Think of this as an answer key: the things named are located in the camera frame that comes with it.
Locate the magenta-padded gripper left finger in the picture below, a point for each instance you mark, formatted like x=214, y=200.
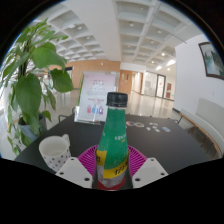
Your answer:
x=75, y=170

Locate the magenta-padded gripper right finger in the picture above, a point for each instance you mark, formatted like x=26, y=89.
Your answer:
x=150, y=170

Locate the green-labelled clear drink bottle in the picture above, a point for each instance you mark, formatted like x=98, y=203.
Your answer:
x=112, y=140

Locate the white polka-dot mug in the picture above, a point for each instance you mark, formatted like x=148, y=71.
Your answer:
x=55, y=151

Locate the small blue printed sticker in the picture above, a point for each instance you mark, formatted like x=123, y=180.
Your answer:
x=166, y=129

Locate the small round printed sticker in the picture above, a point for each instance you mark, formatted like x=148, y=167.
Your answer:
x=139, y=125
x=130, y=123

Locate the black metal chairs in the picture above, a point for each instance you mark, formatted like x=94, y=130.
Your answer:
x=63, y=115

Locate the long white bench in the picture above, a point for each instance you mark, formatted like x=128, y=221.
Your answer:
x=210, y=120

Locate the clear acrylic sign stand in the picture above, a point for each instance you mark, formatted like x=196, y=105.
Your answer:
x=95, y=93

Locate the large-leaved green potted plant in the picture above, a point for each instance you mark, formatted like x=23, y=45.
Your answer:
x=28, y=93

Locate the framed landscape painting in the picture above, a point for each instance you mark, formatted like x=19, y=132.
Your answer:
x=213, y=61

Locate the recessed ceiling lights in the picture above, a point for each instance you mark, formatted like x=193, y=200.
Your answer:
x=131, y=24

